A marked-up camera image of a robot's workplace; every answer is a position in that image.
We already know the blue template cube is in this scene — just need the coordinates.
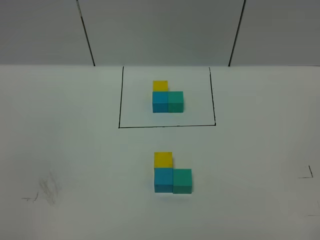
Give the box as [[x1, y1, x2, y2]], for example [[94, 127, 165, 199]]
[[152, 91, 169, 113]]

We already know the green template cube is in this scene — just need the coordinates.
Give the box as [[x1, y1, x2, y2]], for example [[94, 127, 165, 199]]
[[168, 91, 184, 113]]

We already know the blue cube block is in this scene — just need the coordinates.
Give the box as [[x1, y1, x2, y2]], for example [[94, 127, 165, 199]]
[[154, 167, 174, 193]]

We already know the yellow template cube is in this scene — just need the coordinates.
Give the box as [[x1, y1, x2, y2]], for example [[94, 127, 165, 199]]
[[152, 80, 169, 92]]

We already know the yellow cube block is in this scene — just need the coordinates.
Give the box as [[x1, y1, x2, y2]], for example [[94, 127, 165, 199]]
[[154, 152, 173, 168]]

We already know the green cube block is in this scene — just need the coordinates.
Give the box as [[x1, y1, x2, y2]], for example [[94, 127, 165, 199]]
[[173, 168, 193, 194]]

